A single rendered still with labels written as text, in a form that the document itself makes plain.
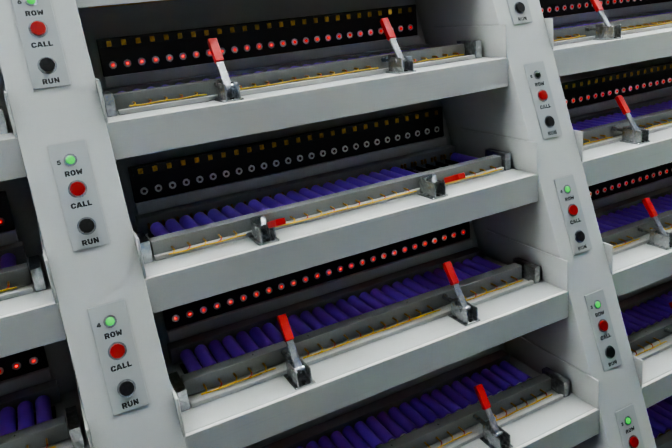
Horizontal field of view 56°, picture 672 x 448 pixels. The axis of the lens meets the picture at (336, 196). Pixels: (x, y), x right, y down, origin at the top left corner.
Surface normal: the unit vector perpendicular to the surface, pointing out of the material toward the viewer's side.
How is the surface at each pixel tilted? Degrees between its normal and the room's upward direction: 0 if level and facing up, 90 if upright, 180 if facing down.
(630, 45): 109
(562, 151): 90
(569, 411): 20
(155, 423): 90
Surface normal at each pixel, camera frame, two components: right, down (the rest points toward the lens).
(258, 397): -0.10, -0.95
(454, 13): -0.88, 0.22
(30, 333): 0.45, 0.21
